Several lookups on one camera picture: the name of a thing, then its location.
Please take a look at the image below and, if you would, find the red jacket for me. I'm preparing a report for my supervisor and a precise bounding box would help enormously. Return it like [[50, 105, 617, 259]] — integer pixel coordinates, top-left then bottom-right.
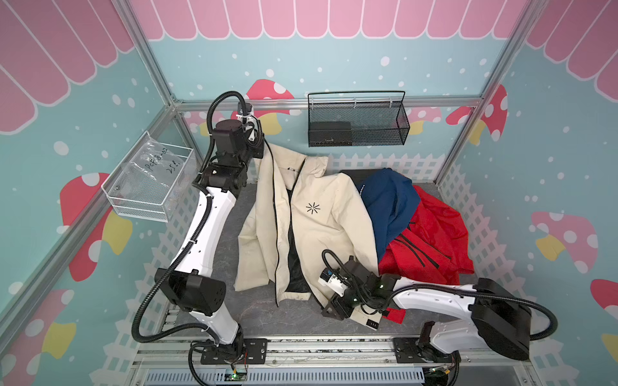
[[377, 185, 475, 325]]

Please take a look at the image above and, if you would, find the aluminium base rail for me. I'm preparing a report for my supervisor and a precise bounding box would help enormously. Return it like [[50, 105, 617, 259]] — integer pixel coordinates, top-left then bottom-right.
[[125, 335, 527, 386]]

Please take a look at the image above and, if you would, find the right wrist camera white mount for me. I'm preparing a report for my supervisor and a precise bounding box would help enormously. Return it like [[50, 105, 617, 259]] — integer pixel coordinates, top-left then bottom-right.
[[318, 268, 349, 297]]

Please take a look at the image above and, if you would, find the black corrugated cable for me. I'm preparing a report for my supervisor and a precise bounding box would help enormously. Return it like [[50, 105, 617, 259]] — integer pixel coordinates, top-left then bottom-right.
[[131, 90, 249, 386], [320, 248, 559, 386]]

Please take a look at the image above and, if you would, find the black wire mesh basket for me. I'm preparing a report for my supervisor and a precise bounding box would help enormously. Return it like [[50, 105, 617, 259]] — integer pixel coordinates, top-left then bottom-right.
[[307, 91, 410, 147]]

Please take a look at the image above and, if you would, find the clear wire basket with bags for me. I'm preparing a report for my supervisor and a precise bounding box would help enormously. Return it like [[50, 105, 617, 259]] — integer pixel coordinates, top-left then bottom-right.
[[101, 132, 197, 223]]

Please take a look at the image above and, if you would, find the navy blue jacket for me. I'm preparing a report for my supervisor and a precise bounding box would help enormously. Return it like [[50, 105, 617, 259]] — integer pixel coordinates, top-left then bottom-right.
[[358, 168, 421, 262]]

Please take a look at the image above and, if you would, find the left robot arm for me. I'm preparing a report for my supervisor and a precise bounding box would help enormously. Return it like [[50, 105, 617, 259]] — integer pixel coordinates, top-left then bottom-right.
[[155, 116, 264, 363]]

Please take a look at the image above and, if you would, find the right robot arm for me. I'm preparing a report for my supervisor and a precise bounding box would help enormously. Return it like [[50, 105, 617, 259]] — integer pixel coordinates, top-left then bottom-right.
[[318, 260, 532, 362]]

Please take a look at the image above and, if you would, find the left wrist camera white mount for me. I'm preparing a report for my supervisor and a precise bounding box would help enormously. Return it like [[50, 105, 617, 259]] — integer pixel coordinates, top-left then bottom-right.
[[236, 101, 258, 132]]

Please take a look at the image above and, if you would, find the black box in basket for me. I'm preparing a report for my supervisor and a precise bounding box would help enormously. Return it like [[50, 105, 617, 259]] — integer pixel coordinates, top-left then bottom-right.
[[308, 122, 352, 147]]

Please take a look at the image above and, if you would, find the black flat case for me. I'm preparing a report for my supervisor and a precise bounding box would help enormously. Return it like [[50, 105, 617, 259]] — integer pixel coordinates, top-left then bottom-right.
[[341, 169, 379, 187]]

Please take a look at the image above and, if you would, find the left black corrugated cable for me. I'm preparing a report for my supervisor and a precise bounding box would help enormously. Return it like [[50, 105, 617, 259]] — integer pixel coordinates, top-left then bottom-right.
[[131, 90, 249, 386]]

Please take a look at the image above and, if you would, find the right black corrugated cable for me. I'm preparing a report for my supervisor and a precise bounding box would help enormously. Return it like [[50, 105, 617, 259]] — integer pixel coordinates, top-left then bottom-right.
[[320, 248, 559, 386]]

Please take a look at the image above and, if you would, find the cream beige jacket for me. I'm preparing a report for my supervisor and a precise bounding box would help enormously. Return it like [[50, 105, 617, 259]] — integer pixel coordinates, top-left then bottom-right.
[[234, 145, 378, 318]]

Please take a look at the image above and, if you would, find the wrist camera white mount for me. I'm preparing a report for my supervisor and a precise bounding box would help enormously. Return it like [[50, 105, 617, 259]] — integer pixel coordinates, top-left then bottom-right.
[[318, 268, 349, 297], [236, 101, 258, 132]]

